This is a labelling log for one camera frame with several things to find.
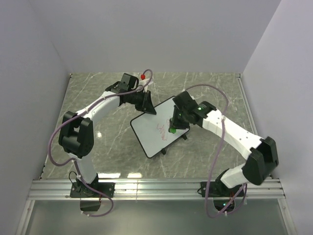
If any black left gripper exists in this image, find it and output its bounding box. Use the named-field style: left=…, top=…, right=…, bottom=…
left=128, top=90, right=156, bottom=115

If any green bone-shaped eraser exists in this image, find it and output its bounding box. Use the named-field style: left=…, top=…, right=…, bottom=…
left=168, top=128, right=176, bottom=134

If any white board with black frame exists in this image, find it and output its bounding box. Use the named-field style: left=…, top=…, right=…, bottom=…
left=130, top=97, right=189, bottom=159

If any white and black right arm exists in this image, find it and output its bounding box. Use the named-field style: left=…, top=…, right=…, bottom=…
left=169, top=101, right=279, bottom=196

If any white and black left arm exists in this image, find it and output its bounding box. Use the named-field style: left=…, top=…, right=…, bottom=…
left=59, top=89, right=157, bottom=197

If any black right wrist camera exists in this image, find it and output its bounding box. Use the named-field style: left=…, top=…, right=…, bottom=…
left=173, top=91, right=198, bottom=110

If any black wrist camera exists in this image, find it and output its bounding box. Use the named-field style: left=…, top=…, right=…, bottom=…
left=119, top=73, right=139, bottom=92
left=173, top=91, right=198, bottom=110

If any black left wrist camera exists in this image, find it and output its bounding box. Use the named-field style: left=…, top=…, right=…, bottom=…
left=119, top=73, right=139, bottom=92

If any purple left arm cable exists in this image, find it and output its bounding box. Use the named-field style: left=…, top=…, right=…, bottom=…
left=48, top=69, right=154, bottom=217

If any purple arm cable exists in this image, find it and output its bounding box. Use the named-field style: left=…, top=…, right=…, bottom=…
left=48, top=69, right=154, bottom=217
left=183, top=84, right=247, bottom=218

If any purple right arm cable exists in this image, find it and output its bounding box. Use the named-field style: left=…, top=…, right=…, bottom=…
left=183, top=84, right=247, bottom=218

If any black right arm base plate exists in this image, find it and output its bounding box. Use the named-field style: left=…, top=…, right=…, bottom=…
left=197, top=181, right=241, bottom=198

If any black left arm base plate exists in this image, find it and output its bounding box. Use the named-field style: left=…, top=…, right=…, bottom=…
left=69, top=181, right=115, bottom=198

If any aluminium rail at table front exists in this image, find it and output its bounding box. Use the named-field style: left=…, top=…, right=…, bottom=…
left=27, top=178, right=285, bottom=201

